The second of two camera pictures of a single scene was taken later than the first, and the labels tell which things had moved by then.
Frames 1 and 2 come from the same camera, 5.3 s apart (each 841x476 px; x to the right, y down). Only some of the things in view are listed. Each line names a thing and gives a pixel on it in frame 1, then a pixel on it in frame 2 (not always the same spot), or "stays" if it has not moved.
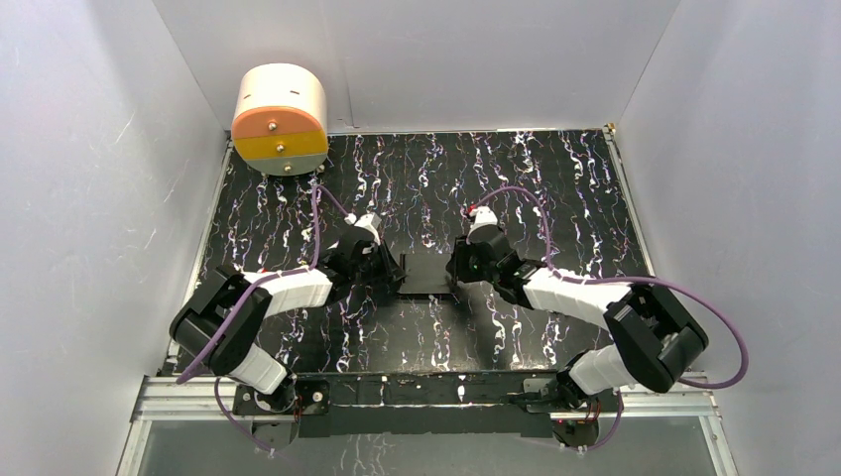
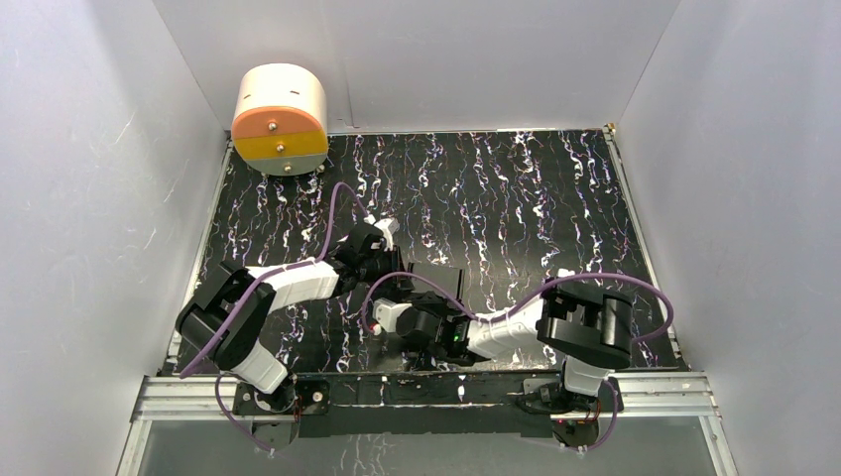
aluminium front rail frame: [171, 399] stays
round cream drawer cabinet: [280, 123] stays
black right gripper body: [466, 266] → [436, 306]
